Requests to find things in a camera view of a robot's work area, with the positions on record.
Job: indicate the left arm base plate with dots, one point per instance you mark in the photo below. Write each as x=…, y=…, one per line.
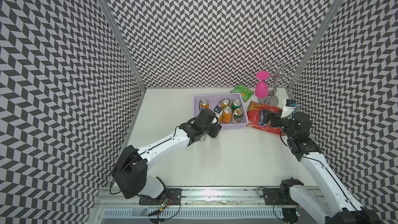
x=169, y=194

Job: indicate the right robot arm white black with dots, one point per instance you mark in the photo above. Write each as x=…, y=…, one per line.
x=340, y=207

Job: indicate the green can gold top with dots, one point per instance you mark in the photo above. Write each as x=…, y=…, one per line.
x=238, y=115

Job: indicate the chrome glass holder stand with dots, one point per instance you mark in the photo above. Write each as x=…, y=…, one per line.
x=281, y=69

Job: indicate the green snack packet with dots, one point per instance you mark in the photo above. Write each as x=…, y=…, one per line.
x=245, y=92

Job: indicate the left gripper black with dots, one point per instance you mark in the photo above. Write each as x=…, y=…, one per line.
x=215, y=130

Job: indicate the orange schweppes can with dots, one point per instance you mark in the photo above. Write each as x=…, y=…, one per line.
x=226, y=115

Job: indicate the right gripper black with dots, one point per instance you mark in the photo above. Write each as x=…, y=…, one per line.
x=275, y=117

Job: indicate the pink wine glass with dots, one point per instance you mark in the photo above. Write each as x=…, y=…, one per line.
x=261, y=90

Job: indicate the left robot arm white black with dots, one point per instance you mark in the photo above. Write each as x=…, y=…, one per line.
x=130, y=173

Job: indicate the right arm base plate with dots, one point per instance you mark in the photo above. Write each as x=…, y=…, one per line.
x=272, y=197

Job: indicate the aluminium mounting rail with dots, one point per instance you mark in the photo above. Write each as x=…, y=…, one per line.
x=198, y=205

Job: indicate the red candy bag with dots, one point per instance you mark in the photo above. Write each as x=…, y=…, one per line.
x=264, y=117

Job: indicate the green can back row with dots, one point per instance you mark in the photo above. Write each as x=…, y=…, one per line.
x=236, y=104

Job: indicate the orange soda can back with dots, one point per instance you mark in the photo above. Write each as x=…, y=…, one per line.
x=225, y=102

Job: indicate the orange fanta can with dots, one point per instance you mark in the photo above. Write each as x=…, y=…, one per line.
x=203, y=104

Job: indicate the lavender plastic basket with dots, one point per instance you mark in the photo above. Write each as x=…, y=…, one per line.
x=214, y=100

